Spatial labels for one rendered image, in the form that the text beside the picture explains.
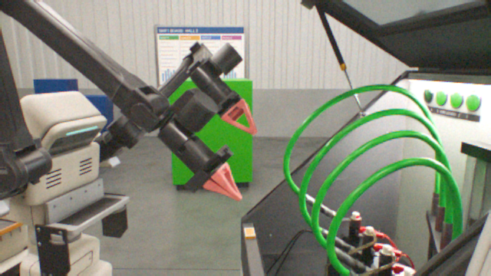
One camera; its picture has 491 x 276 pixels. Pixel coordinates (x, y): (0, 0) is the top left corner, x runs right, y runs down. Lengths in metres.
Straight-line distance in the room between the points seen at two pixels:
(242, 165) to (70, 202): 3.19
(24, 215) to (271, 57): 6.42
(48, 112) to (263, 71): 6.35
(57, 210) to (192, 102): 0.61
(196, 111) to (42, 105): 0.53
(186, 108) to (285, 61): 6.65
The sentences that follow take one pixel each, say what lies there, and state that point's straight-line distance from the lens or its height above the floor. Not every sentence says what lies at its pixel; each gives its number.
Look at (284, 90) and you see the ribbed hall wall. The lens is 7.24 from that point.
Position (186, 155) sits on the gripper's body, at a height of 1.30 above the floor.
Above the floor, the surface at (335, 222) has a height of 1.21.
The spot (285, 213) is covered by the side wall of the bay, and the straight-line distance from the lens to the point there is 1.21.
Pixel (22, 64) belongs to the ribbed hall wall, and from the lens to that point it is 8.64.
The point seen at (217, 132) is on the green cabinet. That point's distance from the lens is 4.07.
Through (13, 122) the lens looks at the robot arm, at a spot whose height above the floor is 1.34.
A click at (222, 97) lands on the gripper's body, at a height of 1.39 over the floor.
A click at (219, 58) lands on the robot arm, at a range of 0.84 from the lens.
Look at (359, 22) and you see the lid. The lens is 1.15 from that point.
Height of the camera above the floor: 1.47
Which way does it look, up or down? 12 degrees down
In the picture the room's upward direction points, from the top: straight up
